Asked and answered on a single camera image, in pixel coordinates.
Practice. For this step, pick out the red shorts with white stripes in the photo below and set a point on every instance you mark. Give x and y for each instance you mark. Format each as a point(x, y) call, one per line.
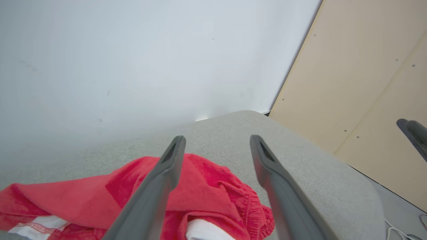
point(206, 190)

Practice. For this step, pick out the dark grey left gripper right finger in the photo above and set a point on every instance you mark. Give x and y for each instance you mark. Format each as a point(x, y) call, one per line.
point(287, 206)

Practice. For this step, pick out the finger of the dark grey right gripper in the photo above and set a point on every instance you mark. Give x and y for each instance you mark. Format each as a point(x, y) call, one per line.
point(401, 125)
point(419, 138)

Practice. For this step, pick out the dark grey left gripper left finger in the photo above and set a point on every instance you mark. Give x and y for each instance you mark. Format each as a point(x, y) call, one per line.
point(150, 200)

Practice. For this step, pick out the red white jersey with number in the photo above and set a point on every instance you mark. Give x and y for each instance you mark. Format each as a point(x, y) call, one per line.
point(50, 203)

